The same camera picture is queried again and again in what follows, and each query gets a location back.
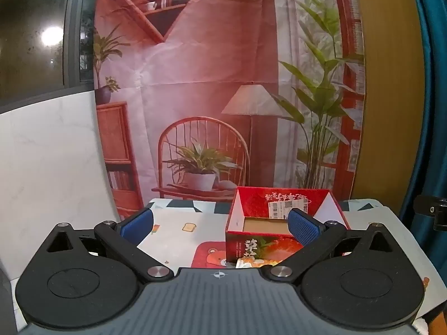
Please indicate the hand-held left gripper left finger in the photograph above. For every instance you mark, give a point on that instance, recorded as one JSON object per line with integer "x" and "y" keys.
{"x": 139, "y": 221}

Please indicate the yellow wooden panel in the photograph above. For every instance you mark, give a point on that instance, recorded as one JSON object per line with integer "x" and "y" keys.
{"x": 387, "y": 94}

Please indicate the red strawberry print box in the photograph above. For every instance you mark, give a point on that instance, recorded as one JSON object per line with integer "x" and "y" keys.
{"x": 258, "y": 247}

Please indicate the dark window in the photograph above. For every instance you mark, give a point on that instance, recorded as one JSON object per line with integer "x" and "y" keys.
{"x": 35, "y": 31}

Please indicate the printed room scene backdrop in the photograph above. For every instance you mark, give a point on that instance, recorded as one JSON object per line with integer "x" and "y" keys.
{"x": 216, "y": 76}

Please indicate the white marble board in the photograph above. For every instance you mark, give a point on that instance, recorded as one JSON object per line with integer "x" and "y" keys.
{"x": 52, "y": 181}

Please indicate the teal curtain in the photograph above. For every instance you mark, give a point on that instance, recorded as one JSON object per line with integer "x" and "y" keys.
{"x": 431, "y": 94}

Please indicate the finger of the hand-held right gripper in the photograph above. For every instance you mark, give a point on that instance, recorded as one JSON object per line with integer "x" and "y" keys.
{"x": 431, "y": 211}

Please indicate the cartoon print tablecloth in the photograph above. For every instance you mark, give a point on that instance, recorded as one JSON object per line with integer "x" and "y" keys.
{"x": 195, "y": 216}

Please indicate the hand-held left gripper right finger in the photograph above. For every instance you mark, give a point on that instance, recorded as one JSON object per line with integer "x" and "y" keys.
{"x": 302, "y": 228}

